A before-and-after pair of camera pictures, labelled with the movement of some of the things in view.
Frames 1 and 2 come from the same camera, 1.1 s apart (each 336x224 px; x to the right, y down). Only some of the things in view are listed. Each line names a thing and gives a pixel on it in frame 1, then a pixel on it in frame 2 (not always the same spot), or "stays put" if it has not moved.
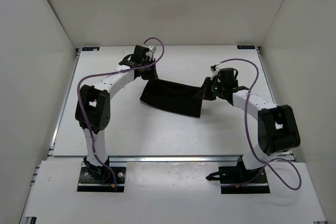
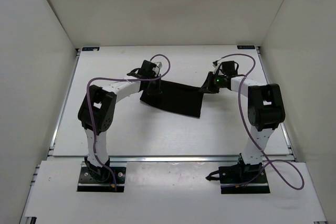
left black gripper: x=153 y=76 → x=157 y=91
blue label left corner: x=90 y=49 stays put
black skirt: x=175 y=97 stays put
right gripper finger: x=209 y=95 → x=206 y=88
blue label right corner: x=245 y=47 stays put
